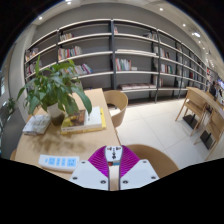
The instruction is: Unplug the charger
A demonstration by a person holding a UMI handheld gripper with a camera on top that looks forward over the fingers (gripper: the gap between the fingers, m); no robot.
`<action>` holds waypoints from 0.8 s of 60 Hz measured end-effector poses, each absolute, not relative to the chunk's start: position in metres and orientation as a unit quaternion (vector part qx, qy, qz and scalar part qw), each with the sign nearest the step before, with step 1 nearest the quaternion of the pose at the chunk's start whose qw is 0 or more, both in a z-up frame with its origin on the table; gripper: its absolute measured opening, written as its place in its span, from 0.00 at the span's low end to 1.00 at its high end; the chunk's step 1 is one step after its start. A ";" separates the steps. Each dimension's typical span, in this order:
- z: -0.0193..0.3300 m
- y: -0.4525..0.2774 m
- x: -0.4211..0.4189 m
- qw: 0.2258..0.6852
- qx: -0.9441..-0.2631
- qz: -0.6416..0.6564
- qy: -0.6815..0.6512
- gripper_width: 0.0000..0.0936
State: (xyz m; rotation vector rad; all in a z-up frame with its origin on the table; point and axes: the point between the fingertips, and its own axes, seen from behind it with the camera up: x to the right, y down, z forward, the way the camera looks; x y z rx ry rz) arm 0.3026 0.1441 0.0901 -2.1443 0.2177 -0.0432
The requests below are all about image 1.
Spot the person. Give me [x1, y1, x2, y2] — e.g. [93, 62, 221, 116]
[208, 81, 218, 98]

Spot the green plant in white pot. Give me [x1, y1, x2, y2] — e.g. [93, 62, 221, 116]
[16, 54, 93, 127]

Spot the slatted wooden chair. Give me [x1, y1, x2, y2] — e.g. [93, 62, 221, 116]
[194, 109, 224, 162]
[175, 89, 206, 137]

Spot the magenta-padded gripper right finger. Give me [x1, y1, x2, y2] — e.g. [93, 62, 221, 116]
[118, 145, 160, 191]

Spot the white magazine stack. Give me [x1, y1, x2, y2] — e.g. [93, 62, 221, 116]
[22, 114, 52, 136]

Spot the small green potted plant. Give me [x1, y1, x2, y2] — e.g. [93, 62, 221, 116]
[5, 97, 17, 116]

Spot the white power strip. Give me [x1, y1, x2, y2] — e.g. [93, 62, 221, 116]
[38, 154, 80, 173]

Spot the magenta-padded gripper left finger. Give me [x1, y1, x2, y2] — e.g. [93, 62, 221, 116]
[68, 145, 110, 192]

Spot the long wooden side table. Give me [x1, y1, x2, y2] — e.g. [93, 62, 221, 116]
[185, 86, 224, 118]

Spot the flat yellow book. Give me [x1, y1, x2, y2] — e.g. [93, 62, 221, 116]
[60, 108, 107, 135]

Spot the grey shelf unit with books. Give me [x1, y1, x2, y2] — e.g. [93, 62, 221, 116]
[23, 18, 214, 104]

